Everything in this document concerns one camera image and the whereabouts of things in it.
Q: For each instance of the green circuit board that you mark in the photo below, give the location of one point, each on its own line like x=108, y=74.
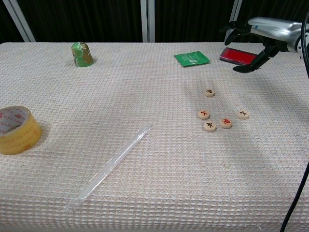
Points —
x=192, y=59

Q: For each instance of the wooden chess piece red character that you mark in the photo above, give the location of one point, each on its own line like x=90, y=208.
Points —
x=226, y=123

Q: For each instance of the beige woven tablecloth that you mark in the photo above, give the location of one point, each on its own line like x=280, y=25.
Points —
x=144, y=96

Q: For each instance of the red ink pad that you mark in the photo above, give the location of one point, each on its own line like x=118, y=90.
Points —
x=237, y=55

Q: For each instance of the green dome-shaped figurine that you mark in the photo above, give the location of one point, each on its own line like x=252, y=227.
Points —
x=82, y=55

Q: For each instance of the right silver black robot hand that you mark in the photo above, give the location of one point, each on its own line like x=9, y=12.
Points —
x=272, y=29

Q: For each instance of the yellow packing tape roll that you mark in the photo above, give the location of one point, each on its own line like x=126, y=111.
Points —
x=14, y=142

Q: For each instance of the white aluminium frame post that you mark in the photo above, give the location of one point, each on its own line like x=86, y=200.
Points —
x=147, y=21
x=19, y=21
x=235, y=9

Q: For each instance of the clear plastic stick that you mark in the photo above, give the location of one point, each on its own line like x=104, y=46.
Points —
x=113, y=164

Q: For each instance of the dark pleated curtain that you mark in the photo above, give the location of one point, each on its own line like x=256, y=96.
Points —
x=84, y=19

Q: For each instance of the wooden chess piece black cross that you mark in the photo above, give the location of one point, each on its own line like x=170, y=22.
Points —
x=243, y=114

